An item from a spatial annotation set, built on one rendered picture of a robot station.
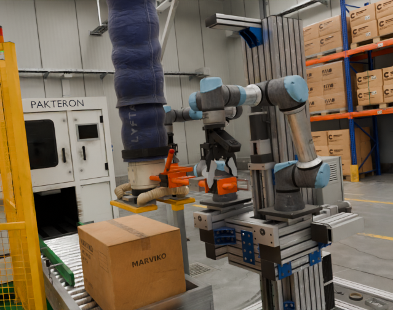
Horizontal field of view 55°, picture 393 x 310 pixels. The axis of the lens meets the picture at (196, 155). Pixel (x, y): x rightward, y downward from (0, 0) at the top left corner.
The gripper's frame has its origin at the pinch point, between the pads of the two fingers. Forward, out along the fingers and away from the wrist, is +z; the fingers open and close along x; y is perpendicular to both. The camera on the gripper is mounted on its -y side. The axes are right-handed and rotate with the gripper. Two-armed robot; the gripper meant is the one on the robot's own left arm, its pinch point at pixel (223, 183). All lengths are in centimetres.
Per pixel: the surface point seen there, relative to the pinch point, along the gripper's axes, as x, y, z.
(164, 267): -8, 75, 51
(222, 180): 2.7, -3.9, -1.7
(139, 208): 13.9, 44.0, 11.2
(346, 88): -671, 467, -91
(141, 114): 6, 51, -28
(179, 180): 3.9, 24.0, -0.2
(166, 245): -11, 75, 39
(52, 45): -132, 975, -296
